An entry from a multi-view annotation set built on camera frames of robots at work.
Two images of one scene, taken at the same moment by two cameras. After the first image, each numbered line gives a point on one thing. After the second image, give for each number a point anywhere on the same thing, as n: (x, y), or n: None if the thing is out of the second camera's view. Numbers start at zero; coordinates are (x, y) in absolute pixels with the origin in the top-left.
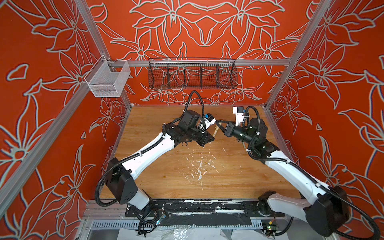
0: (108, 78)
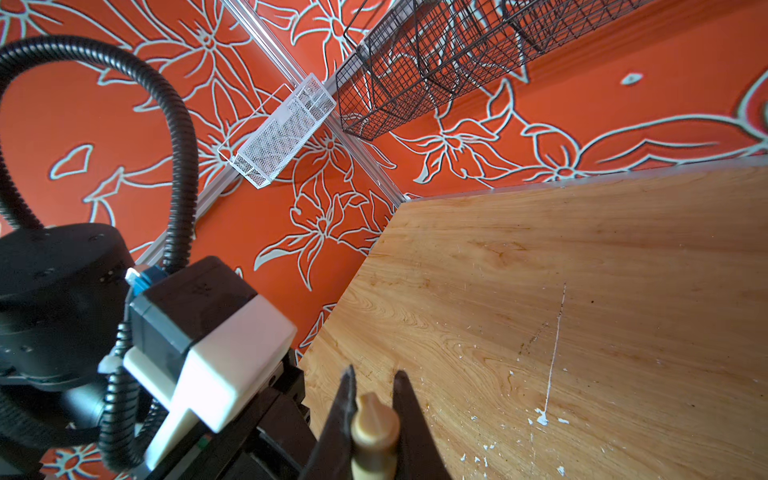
0: (264, 144)
